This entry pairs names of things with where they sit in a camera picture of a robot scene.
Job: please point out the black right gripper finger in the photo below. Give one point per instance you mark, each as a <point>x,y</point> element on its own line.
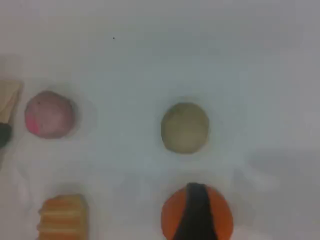
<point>197,215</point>

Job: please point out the long ridged golden bread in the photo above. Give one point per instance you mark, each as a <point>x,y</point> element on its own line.
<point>62,217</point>

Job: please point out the pink peach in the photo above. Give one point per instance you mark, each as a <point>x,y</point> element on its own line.
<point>50,115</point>

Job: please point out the orange tangerine with stem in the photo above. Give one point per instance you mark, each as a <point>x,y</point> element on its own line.
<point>175,215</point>

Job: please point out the round brown potato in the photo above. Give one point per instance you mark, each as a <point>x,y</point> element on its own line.
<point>185,127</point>

